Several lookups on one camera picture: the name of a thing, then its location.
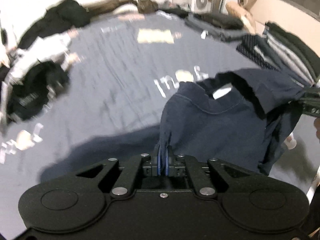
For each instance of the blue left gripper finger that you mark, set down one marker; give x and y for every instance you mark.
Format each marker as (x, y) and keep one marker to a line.
(169, 161)
(158, 161)

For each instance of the navy blue t-shirt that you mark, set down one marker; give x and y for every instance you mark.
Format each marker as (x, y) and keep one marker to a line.
(240, 117)

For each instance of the stack of folded clothes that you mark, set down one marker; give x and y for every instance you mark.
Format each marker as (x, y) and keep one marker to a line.
(280, 50)

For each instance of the black and white clothes pile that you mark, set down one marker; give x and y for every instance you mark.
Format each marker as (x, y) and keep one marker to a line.
(36, 76)

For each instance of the person's right hand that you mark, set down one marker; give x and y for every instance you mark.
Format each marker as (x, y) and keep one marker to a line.
(317, 127)

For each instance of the grey blue patterned quilt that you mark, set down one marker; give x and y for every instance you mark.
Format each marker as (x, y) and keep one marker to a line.
(83, 168)

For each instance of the beige towel on chair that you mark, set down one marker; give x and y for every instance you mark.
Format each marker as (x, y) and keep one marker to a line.
(245, 16)

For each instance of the folded dark grey garment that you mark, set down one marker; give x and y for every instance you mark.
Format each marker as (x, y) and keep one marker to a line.
(222, 27)

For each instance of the tabby cat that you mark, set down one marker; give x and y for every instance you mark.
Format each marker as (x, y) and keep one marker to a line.
(147, 6)

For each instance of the white box fan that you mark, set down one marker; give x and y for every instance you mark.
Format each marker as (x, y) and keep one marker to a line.
(202, 6)

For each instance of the brown blanket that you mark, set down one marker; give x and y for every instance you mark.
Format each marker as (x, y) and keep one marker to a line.
(105, 6)

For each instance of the black jacket on bed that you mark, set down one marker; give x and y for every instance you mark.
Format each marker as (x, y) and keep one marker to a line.
(56, 20)

